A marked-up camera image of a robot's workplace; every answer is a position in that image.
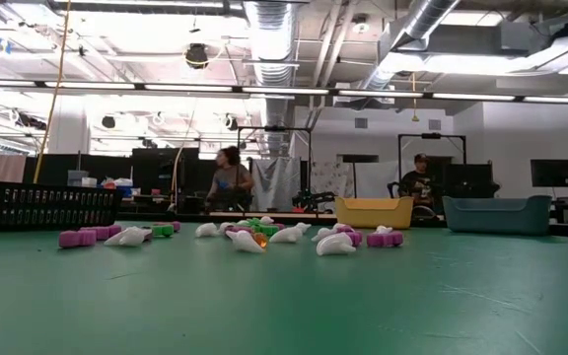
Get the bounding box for black partition wall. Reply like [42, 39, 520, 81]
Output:
[22, 146, 230, 214]

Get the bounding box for LED light bar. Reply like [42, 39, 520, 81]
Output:
[0, 78, 568, 106]

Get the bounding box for black computer monitor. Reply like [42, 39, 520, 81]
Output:
[441, 162, 501, 199]
[530, 158, 568, 188]

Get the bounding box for black frame stand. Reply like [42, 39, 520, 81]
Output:
[396, 131, 467, 198]
[236, 125, 314, 213]

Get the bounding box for grey storage box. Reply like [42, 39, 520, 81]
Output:
[66, 169, 91, 187]

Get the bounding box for silver ventilation duct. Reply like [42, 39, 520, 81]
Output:
[242, 0, 299, 159]
[357, 0, 462, 100]

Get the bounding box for black round ceiling fixture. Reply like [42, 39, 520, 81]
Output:
[183, 42, 210, 70]

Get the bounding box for yellow power cable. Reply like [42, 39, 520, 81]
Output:
[32, 0, 73, 184]

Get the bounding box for white column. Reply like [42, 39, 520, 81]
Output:
[46, 106, 92, 155]

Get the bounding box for yellow plastic tub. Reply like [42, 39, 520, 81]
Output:
[334, 195, 415, 231]

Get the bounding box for grey tarp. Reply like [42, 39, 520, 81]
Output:
[249, 156, 303, 213]

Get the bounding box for black slotted basket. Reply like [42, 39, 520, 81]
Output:
[0, 180, 123, 232]

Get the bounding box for person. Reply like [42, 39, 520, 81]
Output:
[204, 145, 255, 213]
[395, 152, 436, 208]

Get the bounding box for blue-grey plastic tub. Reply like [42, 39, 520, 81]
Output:
[442, 194, 553, 237]

